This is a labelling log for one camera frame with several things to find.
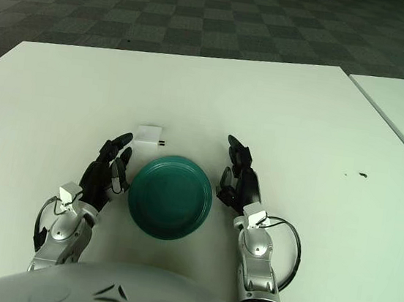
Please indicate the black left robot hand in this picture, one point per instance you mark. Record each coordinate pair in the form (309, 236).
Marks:
(97, 178)

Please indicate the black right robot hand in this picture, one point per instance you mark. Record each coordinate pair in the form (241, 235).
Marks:
(247, 186)

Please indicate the white charger block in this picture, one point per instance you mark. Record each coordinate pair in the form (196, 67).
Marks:
(148, 135)

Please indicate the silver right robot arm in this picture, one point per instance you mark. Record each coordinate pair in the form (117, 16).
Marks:
(256, 261)

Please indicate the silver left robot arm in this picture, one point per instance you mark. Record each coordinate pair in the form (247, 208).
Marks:
(63, 233)

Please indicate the green round plate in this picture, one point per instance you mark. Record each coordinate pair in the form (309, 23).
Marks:
(170, 198)

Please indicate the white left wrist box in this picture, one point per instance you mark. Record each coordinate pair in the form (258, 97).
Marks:
(69, 193)

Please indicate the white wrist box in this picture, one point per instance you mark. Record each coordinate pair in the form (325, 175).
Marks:
(256, 216)
(69, 193)

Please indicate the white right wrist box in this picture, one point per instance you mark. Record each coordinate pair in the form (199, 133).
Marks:
(256, 216)

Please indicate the grey robot torso shell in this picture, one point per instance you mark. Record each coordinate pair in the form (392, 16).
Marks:
(103, 290)

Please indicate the dark crumb on table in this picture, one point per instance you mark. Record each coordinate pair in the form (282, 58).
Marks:
(363, 174)

